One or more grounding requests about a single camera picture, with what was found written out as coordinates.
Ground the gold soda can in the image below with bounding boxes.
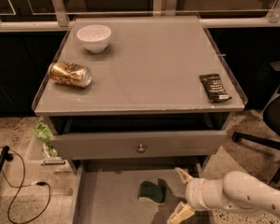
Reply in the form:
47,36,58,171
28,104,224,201
49,62,91,88

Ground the clear plastic bin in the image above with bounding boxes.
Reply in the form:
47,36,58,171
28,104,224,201
25,129,71,172

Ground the metal rail bracket left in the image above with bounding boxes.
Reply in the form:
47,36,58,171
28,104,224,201
51,0,69,27

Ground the round metal drawer knob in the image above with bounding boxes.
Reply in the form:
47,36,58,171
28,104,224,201
137,144,146,154

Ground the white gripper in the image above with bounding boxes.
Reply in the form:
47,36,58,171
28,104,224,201
167,167,208,224

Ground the metal rail bracket right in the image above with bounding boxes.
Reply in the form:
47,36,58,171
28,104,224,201
266,0,280,23

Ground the grey top drawer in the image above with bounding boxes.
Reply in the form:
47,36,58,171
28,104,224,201
51,131,227,160

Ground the black office chair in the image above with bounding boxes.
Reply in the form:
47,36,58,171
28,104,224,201
231,59,280,185

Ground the green yellow sponge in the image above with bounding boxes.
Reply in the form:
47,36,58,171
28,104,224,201
138,181,166,205

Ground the white ceramic bowl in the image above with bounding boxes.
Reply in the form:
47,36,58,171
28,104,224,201
77,24,112,53

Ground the black snack packet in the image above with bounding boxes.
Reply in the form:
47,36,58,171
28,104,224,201
199,74,231,103

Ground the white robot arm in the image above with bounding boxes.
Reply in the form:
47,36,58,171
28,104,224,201
167,167,280,224

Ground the grey open middle drawer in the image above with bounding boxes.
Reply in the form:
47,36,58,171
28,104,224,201
68,159,202,224

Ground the grey cabinet with glass top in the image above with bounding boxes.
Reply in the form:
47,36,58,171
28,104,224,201
34,17,245,169

